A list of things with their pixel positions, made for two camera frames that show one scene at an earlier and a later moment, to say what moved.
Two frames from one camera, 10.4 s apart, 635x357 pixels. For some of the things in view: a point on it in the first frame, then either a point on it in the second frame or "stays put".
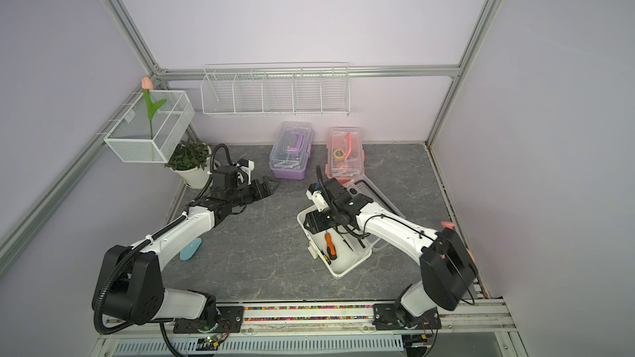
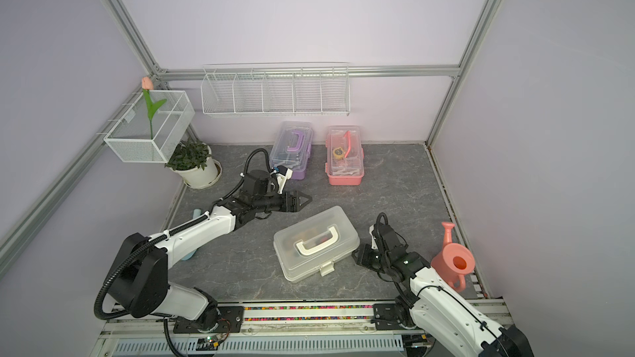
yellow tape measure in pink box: (339, 154) stays put
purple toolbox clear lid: (291, 145) stays put
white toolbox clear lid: (366, 188) -> (313, 245)
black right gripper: (312, 223) -> (361, 254)
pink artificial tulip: (147, 84) stays put
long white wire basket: (276, 88) stays put
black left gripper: (267, 192) -> (286, 203)
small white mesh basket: (131, 140) stays put
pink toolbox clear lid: (345, 154) stays put
